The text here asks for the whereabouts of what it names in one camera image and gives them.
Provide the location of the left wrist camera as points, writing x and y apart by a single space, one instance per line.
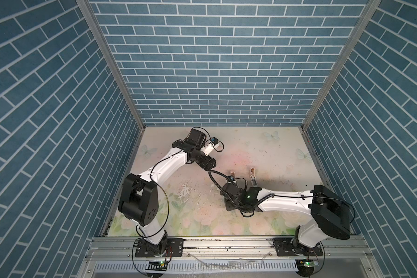
213 145

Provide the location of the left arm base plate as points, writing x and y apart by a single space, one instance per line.
172 246

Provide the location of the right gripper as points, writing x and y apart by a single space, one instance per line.
227 207

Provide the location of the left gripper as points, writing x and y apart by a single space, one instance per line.
207 163

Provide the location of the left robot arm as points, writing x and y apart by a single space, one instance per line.
139 198

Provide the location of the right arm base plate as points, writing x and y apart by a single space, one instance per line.
285 247

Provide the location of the controller board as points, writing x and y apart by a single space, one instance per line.
305 267
156 269

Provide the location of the aluminium front rail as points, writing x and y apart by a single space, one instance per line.
229 257

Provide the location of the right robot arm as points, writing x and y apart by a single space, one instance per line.
327 214

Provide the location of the right controller board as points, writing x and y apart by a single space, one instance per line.
305 267

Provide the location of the left controller board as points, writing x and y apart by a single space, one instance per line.
156 269

